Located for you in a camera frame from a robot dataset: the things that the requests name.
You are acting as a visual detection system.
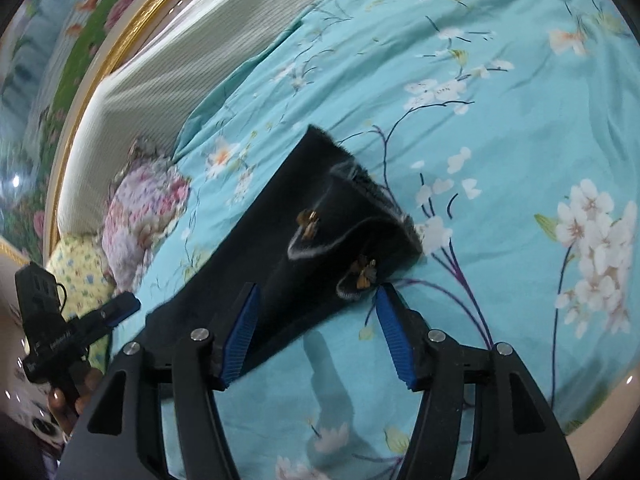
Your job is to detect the black pants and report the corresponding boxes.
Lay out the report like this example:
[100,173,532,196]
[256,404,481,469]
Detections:
[138,126,422,373]

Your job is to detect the person left hand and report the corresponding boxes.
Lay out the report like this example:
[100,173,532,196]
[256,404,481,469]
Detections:
[47,368,103,436]

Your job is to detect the yellow cartoon pillow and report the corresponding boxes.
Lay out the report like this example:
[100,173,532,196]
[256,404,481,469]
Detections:
[44,234,116,361]

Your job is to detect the pink floral pillow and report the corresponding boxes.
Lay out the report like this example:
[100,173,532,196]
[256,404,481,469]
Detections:
[101,138,191,292]

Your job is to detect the white striped headboard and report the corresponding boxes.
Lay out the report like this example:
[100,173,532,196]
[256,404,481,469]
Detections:
[53,0,314,234]

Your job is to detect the gold framed landscape painting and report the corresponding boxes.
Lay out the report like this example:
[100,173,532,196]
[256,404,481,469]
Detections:
[1,0,165,266]

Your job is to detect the turquoise floral bed sheet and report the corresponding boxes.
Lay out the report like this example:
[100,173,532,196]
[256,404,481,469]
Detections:
[109,0,640,480]

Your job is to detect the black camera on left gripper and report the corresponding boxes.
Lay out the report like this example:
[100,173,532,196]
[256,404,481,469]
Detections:
[15,262,73,389]

